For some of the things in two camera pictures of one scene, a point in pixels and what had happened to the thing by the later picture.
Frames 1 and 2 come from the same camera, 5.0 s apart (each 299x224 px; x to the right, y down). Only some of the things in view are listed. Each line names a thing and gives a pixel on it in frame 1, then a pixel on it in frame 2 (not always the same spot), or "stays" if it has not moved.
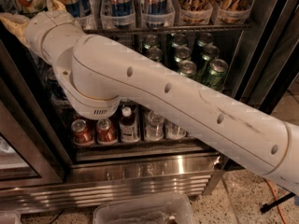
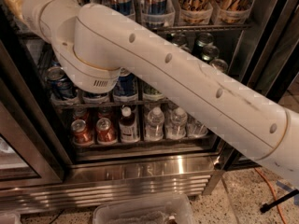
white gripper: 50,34 -> 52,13
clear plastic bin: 174,209 stays
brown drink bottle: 129,130 stays
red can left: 83,133 stays
